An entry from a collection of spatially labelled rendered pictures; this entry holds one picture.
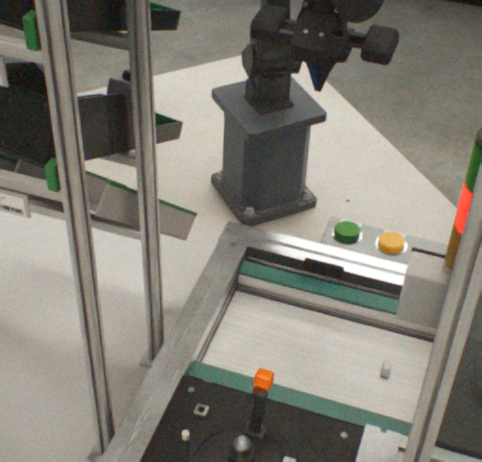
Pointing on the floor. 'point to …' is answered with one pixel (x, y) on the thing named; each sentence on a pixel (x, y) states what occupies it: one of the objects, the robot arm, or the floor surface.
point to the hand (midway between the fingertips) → (320, 68)
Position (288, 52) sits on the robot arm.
